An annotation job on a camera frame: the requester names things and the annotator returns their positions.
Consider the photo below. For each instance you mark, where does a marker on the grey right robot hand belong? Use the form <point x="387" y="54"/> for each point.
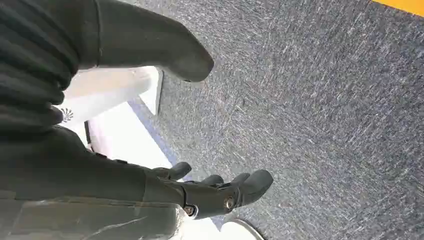
<point x="139" y="36"/>

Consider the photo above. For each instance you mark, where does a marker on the pale beam with printed logo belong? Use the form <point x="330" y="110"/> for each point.
<point x="109" y="87"/>

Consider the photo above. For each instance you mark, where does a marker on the white flat panel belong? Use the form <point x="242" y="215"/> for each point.
<point x="126" y="139"/>

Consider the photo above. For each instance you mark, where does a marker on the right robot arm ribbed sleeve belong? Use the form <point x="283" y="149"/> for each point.
<point x="30" y="66"/>

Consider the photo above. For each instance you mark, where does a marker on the yellow strip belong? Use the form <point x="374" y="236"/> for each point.
<point x="405" y="5"/>

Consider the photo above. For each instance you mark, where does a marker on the round white base plate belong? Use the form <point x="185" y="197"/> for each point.
<point x="240" y="232"/>

